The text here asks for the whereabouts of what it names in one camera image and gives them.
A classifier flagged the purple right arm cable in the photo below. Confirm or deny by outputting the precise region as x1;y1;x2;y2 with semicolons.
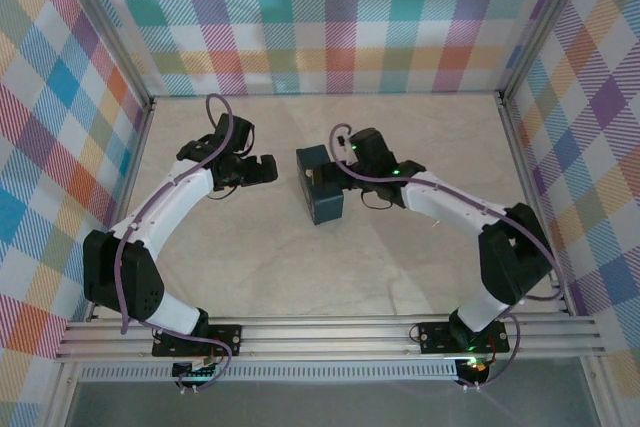
328;121;564;391

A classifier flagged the aluminium frame leg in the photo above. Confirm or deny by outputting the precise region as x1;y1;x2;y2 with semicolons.
579;354;624;427
42;359;84;427

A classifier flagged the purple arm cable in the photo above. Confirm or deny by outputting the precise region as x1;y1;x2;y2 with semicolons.
328;121;564;391
115;92;236;394

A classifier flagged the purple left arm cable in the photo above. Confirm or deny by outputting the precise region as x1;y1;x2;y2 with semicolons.
115;92;236;394

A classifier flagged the slotted grey cable duct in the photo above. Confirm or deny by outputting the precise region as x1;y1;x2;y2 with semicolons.
78;363;460;384

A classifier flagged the starry night tin box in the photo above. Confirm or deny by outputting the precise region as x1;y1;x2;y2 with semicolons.
294;143;347;227

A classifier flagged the small control circuit board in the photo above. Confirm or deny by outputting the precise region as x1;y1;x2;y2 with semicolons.
457;356;494;381
172;361;221;381

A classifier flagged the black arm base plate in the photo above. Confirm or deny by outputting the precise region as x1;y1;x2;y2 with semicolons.
152;324;244;358
417;319;511;354

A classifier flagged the aluminium corner frame post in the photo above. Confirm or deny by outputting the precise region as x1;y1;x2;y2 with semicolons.
49;0;155;111
497;0;604;103

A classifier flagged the wide aluminium base rail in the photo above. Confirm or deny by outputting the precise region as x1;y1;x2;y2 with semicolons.
54;316;604;363

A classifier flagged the aluminium side frame rail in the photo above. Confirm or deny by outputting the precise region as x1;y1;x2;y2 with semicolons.
497;91;576;318
85;96;157;323

